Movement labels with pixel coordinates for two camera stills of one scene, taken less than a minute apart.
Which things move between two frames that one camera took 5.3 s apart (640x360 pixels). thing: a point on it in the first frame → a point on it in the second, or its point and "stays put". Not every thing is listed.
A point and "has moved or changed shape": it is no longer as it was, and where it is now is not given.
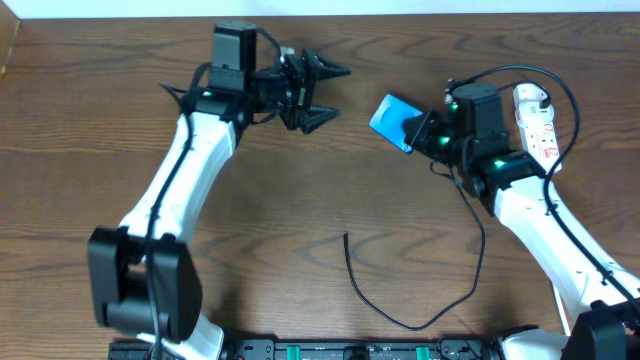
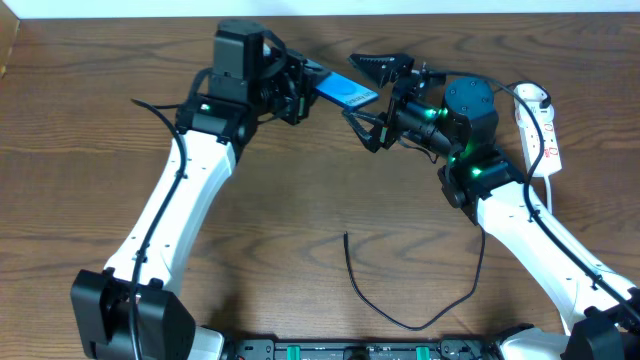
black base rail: x=339 y=349 stays put
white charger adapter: x=528 y=112 stays put
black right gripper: x=420 y=130 → x=393 y=107
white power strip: x=541 y=143 stays put
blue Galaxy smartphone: x=389 y=118 has moved or changed shape
